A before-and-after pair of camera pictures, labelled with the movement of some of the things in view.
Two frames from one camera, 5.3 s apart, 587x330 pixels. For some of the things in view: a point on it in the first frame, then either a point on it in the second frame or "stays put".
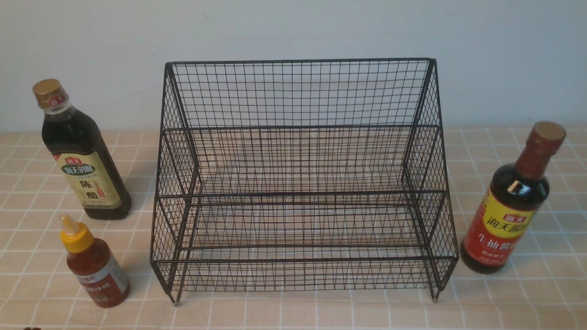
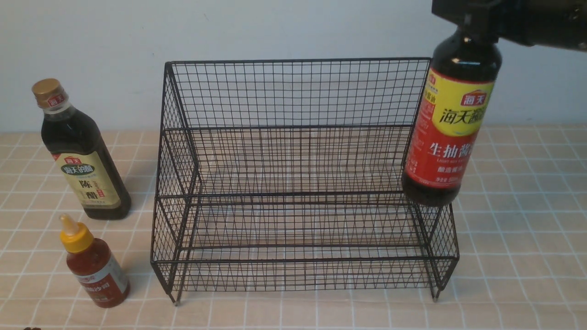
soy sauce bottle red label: x=515 y=196 to x=459 y=85
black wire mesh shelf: x=322 y=175 stays put
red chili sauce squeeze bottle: x=93 y=265 stays put
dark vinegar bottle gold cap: x=80 y=147 stays put
